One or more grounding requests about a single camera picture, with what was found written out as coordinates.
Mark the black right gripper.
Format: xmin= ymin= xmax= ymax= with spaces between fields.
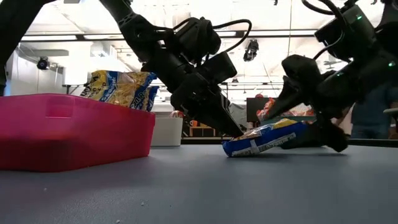
xmin=264 ymin=54 xmax=398 ymax=153

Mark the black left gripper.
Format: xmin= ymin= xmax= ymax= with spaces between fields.
xmin=170 ymin=51 xmax=245 ymax=138

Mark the orange Maruchan ramen pack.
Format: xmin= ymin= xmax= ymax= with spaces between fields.
xmin=256 ymin=97 xmax=277 ymax=122
xmin=279 ymin=103 xmax=315 ymax=118

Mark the teal plastic bin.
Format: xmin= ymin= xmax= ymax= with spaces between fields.
xmin=278 ymin=114 xmax=317 ymax=123

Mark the small wooden shelf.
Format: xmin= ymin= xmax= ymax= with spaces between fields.
xmin=188 ymin=119 xmax=216 ymax=138

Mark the person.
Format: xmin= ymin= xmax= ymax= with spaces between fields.
xmin=351 ymin=83 xmax=398 ymax=141

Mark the black overhead rig bar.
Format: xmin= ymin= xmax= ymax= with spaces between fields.
xmin=20 ymin=29 xmax=318 ymax=41

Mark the pink plastic bin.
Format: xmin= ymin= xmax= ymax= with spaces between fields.
xmin=0 ymin=93 xmax=156 ymax=172

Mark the black ceiling camera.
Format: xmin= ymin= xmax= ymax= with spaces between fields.
xmin=243 ymin=39 xmax=259 ymax=62
xmin=36 ymin=56 xmax=50 ymax=71

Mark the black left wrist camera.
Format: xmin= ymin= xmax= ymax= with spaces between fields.
xmin=174 ymin=17 xmax=222 ymax=65

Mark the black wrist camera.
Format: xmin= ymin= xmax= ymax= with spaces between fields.
xmin=174 ymin=17 xmax=222 ymax=65
xmin=313 ymin=4 xmax=377 ymax=62

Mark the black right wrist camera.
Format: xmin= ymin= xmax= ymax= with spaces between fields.
xmin=313 ymin=4 xmax=377 ymax=62

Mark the black left camera cable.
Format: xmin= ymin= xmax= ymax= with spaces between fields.
xmin=155 ymin=19 xmax=252 ymax=63

